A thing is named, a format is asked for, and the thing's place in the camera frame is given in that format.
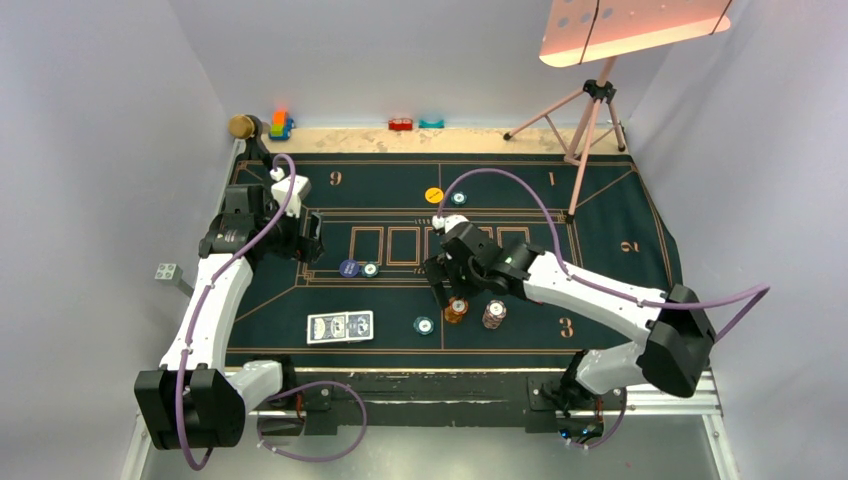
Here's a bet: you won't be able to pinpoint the orange red chip stack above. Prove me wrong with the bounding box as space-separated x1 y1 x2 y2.
444 297 469 324

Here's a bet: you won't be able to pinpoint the purple small blind button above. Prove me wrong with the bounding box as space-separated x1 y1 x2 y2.
338 259 361 278

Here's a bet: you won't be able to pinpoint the peach blue chip stack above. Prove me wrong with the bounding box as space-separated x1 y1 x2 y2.
482 300 507 330

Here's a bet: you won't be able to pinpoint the green blue chip stack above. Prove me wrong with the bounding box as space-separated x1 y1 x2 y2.
413 316 435 336

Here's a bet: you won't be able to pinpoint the green blue chips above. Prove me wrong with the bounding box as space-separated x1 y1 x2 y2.
360 262 380 278
450 191 468 206

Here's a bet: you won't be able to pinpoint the yellow dealer button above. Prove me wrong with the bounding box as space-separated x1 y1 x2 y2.
424 187 444 205

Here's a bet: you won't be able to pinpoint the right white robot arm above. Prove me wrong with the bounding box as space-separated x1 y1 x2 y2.
424 215 716 407

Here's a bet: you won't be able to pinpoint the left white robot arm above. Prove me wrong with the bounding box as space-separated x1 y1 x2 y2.
134 175 323 450

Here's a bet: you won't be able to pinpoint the green poker table mat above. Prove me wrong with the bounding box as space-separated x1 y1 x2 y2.
226 154 683 369

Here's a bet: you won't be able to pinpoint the blue playing card deck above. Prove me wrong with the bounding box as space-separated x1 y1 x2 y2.
306 310 374 345

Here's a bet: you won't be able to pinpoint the colourful toy block stack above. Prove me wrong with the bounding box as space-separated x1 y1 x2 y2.
268 109 295 141

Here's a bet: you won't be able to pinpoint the brass round knob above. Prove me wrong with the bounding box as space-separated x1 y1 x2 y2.
227 114 262 140

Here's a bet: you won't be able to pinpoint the red toy block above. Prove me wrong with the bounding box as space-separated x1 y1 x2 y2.
387 117 415 131

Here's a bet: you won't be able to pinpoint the teal toy block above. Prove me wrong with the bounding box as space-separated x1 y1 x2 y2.
418 117 445 129

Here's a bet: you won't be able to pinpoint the pink music stand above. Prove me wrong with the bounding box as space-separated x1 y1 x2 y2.
503 0 732 224

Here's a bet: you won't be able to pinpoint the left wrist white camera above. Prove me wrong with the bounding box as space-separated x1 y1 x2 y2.
270 168 312 218

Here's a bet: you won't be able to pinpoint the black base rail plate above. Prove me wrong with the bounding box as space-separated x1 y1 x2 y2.
256 369 625 436

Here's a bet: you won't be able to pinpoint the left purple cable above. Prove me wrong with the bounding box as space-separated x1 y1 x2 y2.
173 153 368 472

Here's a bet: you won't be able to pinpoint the purple cable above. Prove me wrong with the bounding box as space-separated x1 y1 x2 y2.
173 153 368 472
433 168 772 452

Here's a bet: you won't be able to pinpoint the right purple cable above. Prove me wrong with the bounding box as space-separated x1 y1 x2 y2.
433 168 772 452

